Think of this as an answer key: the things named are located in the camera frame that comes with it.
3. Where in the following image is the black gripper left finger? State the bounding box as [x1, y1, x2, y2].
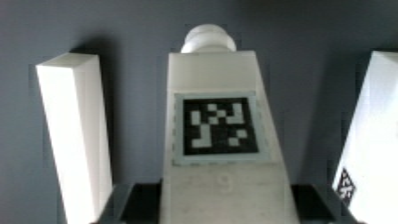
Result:
[90, 183, 161, 224]

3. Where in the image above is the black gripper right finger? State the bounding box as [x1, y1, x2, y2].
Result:
[291, 184, 358, 224]

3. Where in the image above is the white square tabletop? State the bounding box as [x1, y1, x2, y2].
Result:
[332, 51, 398, 224]

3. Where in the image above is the white table leg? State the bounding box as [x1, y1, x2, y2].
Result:
[159, 24, 300, 224]

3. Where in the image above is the white U-shaped fence wall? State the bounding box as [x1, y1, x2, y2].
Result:
[35, 53, 111, 224]

